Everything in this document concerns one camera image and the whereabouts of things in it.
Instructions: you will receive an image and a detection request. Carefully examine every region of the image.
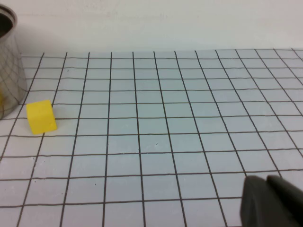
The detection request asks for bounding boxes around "stainless steel cooking pot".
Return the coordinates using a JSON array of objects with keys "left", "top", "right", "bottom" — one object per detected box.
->
[{"left": 0, "top": 4, "right": 28, "bottom": 121}]

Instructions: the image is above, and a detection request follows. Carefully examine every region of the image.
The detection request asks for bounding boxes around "yellow foam cube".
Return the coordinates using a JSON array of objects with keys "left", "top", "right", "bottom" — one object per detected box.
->
[{"left": 26, "top": 100, "right": 57, "bottom": 135}]

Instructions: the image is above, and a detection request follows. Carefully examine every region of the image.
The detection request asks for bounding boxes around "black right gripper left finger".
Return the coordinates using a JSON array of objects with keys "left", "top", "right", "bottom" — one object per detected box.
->
[{"left": 240, "top": 175, "right": 296, "bottom": 227}]

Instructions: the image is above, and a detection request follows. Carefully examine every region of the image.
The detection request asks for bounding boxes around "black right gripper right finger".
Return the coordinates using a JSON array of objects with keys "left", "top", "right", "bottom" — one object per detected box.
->
[{"left": 267, "top": 175, "right": 303, "bottom": 227}]

